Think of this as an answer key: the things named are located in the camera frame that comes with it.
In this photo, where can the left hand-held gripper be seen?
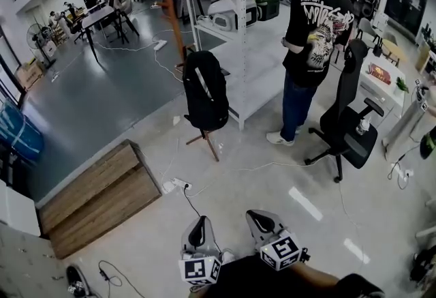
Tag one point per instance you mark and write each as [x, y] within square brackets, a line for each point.
[199, 271]

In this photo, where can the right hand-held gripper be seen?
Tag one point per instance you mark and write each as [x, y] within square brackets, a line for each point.
[281, 250]

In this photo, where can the black backpack bag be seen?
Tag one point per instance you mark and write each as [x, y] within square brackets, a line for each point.
[204, 92]

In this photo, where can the brown wooden coat rack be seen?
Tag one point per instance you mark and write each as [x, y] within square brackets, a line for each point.
[168, 0]

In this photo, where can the person's right forearm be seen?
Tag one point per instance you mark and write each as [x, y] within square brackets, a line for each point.
[315, 274]

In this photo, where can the white metal shelf rack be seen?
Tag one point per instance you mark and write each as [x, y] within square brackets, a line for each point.
[243, 61]

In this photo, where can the person's black clothing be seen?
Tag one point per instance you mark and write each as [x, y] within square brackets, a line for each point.
[259, 279]

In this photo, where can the white power strip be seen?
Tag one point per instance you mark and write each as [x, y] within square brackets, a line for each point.
[177, 184]
[159, 44]

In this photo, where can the wooden step platform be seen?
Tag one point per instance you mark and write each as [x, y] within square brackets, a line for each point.
[102, 194]

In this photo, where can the person's black shoe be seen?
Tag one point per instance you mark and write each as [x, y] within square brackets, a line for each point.
[76, 281]

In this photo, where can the clear plastic bottle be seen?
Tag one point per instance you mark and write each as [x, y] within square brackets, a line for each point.
[363, 127]

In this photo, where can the black office chair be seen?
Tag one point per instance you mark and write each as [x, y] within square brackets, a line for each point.
[351, 112]

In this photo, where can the white plug adapter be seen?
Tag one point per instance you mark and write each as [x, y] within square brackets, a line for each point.
[405, 174]

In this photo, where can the white low table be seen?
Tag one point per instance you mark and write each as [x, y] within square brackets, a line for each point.
[381, 90]

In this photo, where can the white cabinet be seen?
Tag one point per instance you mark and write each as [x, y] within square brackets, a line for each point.
[17, 208]

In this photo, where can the red box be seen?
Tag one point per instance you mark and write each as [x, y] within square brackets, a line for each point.
[379, 74]

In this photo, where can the small green potted plant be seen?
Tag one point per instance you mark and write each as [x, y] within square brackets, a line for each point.
[402, 85]

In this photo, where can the blue plastic-wrapped bundle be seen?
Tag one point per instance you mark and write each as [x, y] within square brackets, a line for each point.
[18, 131]

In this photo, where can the white boxy appliance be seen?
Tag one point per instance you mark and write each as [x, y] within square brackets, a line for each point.
[235, 13]

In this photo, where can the round wooden table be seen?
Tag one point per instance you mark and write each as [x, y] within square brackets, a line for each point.
[395, 47]

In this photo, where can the green boxy appliance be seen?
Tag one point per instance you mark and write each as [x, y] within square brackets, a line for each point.
[267, 5]

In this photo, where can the grey chair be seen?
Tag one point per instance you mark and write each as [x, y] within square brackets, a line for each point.
[368, 27]

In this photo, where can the cardboard box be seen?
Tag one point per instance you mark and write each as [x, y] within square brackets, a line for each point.
[29, 73]

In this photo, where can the dark table with black legs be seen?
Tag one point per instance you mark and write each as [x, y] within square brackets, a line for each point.
[97, 15]

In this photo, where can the large black screen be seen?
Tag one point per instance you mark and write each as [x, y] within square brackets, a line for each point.
[405, 0]

